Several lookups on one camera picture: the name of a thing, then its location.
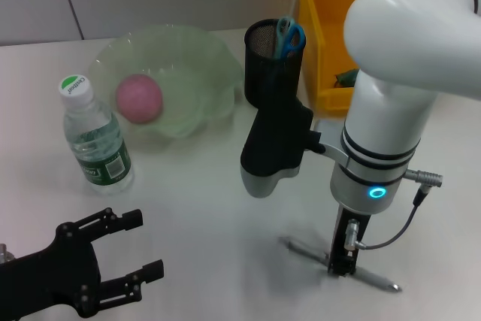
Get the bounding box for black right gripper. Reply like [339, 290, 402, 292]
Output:
[325, 204, 374, 277]

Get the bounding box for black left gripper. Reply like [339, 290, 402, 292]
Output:
[0, 207, 165, 320]

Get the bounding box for grey silver pen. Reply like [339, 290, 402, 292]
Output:
[280, 236, 404, 294]

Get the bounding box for clear green-label water bottle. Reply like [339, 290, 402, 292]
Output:
[57, 71, 135, 196]

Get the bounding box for pink peach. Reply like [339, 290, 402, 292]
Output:
[115, 73, 165, 124]

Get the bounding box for green plastic wrapper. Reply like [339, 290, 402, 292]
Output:
[333, 68, 362, 89]

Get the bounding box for blue scissors with sheath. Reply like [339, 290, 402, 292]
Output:
[276, 15, 306, 61]

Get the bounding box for transparent plastic ruler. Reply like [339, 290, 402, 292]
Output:
[280, 0, 302, 40]

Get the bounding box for green glass fruit plate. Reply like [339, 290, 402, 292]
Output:
[86, 24, 244, 141]

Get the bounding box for black mesh pen holder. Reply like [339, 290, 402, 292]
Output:
[244, 18, 307, 111]

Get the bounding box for yellow plastic bin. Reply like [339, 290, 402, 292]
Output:
[296, 0, 395, 117]

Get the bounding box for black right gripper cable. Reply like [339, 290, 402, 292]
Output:
[343, 168, 445, 251]

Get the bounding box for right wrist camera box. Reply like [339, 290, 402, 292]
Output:
[240, 98, 324, 198]

